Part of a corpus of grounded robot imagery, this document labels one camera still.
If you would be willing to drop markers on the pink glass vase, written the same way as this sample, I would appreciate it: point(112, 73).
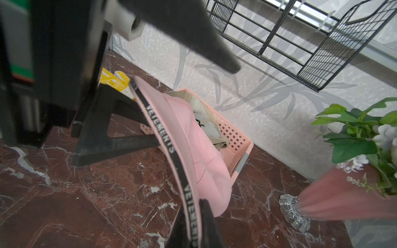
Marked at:
point(338, 196)

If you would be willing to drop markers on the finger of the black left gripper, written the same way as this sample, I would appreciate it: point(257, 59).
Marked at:
point(188, 23)

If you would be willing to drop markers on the yellow white work glove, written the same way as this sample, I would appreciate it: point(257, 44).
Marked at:
point(117, 80)

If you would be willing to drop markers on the artificial flower bouquet green leaves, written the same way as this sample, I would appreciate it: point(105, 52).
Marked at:
point(366, 146)

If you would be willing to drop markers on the black wire wall basket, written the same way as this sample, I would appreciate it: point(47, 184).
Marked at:
point(264, 36)

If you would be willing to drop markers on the pink baseball cap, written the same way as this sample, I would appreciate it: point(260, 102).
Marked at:
point(172, 120)

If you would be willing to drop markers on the beige baseball cap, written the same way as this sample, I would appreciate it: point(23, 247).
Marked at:
point(204, 118)

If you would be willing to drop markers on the pink perforated plastic basket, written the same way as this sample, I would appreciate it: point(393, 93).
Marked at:
point(233, 157)

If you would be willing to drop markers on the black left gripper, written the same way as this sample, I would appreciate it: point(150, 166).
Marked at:
point(51, 54)

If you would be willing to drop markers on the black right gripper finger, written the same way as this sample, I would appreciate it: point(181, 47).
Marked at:
point(211, 236)

